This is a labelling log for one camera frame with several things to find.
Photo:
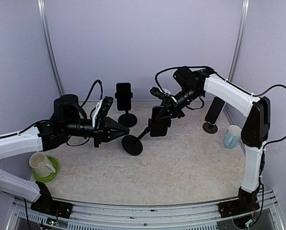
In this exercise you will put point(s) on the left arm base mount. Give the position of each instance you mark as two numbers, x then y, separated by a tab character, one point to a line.
47	205

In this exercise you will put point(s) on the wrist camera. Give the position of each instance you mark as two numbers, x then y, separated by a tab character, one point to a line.
101	110
163	94

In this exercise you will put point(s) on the black pole phone stand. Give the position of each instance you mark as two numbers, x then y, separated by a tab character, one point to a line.
132	145
127	119

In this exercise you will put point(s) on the light blue mug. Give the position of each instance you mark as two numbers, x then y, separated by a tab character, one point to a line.
232	136

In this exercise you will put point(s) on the cream ribbed mug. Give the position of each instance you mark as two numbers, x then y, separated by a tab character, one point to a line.
36	160

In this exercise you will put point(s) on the green saucer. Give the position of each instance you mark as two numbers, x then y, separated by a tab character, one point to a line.
54	167

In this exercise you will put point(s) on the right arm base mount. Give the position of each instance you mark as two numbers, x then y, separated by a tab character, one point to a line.
246	202

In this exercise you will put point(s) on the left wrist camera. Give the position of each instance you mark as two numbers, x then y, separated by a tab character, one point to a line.
101	110

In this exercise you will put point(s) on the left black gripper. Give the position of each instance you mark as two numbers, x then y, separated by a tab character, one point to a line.
105	132

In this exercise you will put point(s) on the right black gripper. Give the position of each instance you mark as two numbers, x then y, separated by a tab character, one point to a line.
175	109

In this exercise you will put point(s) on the folding plate phone stand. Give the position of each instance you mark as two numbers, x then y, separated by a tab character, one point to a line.
210	128

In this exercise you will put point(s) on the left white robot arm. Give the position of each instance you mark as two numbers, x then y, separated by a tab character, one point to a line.
68	120

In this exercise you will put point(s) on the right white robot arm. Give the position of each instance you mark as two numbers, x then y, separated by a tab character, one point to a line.
196	81

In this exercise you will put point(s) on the right aluminium frame post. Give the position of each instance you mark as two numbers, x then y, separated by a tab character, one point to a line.
239	40

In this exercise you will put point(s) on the aluminium frame post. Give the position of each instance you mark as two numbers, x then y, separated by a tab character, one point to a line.
45	26
239	40

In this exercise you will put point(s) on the black smartphone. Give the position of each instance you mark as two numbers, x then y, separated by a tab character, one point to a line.
158	128
215	111
123	96

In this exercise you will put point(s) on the left aluminium frame post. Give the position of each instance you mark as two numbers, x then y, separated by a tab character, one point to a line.
45	26

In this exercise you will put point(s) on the front aluminium rail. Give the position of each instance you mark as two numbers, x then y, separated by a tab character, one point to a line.
89	216

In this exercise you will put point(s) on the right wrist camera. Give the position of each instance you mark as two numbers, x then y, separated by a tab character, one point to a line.
163	94

